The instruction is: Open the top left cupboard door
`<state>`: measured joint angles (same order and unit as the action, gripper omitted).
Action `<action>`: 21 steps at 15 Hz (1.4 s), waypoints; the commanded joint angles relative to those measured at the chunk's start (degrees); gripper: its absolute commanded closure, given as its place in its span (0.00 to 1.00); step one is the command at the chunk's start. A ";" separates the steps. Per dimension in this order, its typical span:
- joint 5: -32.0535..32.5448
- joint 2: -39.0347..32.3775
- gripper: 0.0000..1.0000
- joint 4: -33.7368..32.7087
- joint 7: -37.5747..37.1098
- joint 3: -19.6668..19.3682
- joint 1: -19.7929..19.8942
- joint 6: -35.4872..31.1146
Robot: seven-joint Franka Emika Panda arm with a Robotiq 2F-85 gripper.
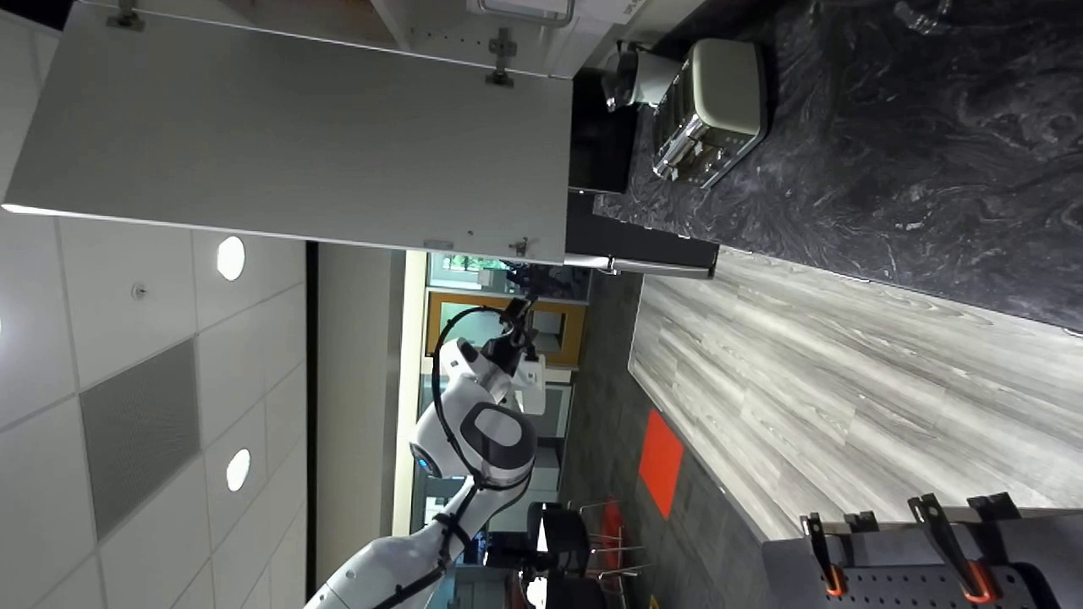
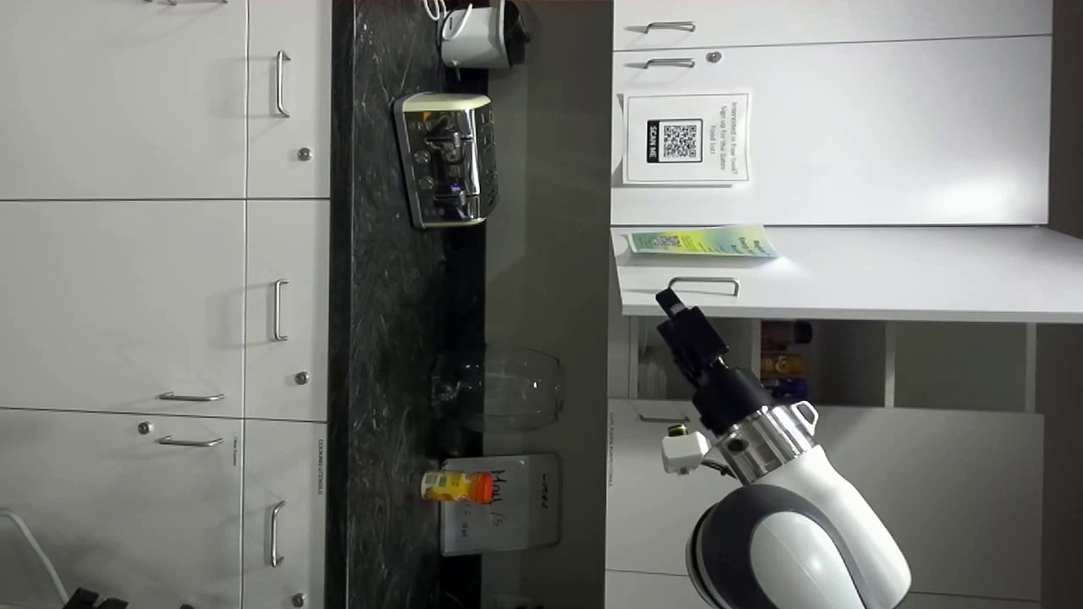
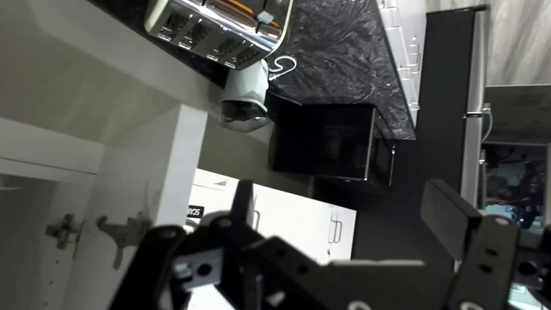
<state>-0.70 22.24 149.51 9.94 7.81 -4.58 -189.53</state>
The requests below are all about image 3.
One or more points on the white cupboard door with hinges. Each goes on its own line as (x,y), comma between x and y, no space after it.
(142,172)

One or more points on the white base cabinet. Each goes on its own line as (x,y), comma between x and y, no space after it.
(402,38)

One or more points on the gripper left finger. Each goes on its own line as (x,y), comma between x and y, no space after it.
(150,267)

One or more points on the black label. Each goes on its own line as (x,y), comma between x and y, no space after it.
(195,211)

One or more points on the black and silver refrigerator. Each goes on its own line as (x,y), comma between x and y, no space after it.
(443,94)

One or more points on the black microwave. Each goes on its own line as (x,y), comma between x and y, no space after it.
(323,140)

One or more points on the silver four-slot toaster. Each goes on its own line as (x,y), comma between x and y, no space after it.
(215,30)

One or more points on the white electric kettle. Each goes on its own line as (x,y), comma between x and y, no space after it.
(246,92)

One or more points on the white wall cupboard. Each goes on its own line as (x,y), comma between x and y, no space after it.
(137,181)

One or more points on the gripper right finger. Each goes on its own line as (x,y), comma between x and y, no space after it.
(486,258)

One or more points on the window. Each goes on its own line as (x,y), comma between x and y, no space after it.
(514,189)

